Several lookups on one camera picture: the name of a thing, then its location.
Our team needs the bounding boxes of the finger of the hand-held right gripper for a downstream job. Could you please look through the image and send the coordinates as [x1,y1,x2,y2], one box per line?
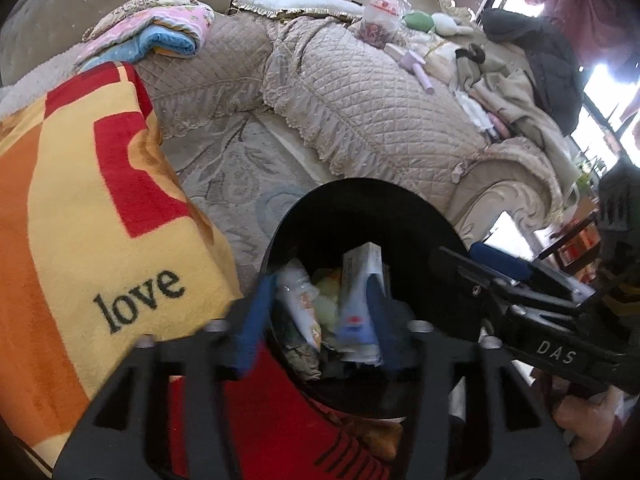
[427,246,506,342]
[469,242,591,307]

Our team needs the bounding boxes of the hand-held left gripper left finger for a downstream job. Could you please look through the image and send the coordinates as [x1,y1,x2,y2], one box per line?
[52,277,276,480]

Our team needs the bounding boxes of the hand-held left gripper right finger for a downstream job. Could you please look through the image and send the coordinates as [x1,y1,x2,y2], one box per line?
[367,280,576,480]

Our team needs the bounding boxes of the light blue snack bag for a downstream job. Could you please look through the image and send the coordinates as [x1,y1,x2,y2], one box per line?
[275,257,323,353]

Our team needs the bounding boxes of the beige tissue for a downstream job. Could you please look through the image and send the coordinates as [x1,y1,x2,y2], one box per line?
[279,340,323,382]

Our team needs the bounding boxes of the black trash bin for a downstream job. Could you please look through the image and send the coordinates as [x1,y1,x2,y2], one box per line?
[260,177,473,418]

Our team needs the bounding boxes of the person's right hand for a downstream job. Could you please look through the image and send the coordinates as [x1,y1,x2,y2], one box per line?
[552,392,626,458]

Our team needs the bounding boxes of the dark wooden chair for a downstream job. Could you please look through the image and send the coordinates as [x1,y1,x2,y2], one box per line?
[537,212,601,271]

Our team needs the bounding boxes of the white lace cloth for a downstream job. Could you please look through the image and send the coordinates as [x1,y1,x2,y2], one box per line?
[457,92,493,131]

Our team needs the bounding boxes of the beige garment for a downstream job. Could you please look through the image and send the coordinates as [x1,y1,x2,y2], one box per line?
[452,52,576,196]

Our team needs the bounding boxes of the beige quilted sofa cover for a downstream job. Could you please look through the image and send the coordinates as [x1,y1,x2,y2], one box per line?
[132,12,566,221]

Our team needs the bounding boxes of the black jacket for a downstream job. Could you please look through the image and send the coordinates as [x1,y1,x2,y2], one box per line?
[482,7,583,133]

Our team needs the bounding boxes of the purple lint roller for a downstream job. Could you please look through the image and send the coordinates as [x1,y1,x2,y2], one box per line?
[400,50,436,93]

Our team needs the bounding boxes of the orange red printed blanket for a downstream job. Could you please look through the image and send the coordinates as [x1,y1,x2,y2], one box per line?
[0,60,406,480]

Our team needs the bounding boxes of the white plush toy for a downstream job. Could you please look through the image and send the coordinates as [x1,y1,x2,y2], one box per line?
[431,11,473,36]

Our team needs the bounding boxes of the green plush toy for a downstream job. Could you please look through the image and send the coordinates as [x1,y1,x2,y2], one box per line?
[402,10,436,34]

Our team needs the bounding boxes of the clear bag red contents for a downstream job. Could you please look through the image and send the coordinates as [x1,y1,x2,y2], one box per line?
[357,0,403,48]

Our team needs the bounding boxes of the pink curtain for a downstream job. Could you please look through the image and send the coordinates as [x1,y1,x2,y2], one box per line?
[510,0,640,71]

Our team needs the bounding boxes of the folded pink blue blanket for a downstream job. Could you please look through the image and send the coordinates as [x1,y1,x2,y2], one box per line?
[75,2,216,72]

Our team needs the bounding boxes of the white pillow gold trim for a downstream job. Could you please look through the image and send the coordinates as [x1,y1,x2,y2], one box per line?
[232,0,366,23]

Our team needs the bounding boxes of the grey plush sofa cover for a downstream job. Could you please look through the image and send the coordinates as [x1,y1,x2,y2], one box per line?
[0,40,101,121]

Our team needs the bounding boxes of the folded floral quilt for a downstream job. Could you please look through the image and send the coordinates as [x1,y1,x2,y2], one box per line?
[82,0,201,41]

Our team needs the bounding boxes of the beige tufted sofa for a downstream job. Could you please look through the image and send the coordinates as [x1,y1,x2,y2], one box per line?
[0,0,571,241]

